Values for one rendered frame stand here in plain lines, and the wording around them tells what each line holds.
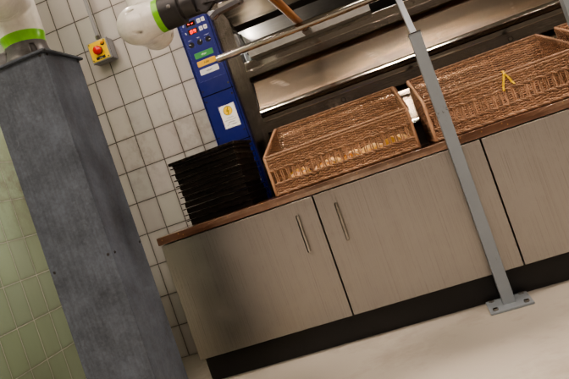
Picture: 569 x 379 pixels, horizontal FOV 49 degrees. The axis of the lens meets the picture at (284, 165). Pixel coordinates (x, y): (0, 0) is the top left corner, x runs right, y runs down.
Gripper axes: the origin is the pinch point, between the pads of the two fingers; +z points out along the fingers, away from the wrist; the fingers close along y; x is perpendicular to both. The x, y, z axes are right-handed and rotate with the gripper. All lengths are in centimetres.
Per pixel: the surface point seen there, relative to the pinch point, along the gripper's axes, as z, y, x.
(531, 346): 38, 117, -9
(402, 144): 23, 56, -60
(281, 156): -20, 46, -58
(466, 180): 38, 74, -48
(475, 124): 48, 58, -58
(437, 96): 38, 45, -48
